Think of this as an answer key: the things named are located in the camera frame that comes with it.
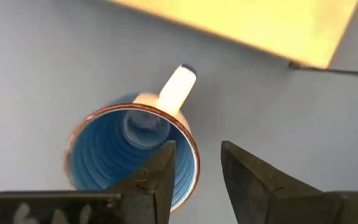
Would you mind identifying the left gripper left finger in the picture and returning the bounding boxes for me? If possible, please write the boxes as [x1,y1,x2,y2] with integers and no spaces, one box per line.
[0,139,177,224]

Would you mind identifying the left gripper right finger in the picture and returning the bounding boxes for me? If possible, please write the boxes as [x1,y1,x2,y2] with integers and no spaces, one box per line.
[221,140,358,224]

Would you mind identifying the blue mug with white handle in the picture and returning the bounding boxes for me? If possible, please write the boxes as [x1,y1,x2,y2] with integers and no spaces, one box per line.
[63,63,201,214]

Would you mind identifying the blue-grey table mat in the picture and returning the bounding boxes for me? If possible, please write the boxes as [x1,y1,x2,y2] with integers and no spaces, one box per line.
[0,0,358,224]

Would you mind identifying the wooden shelf with black frame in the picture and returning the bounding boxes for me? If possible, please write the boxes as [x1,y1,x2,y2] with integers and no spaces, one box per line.
[103,0,358,78]

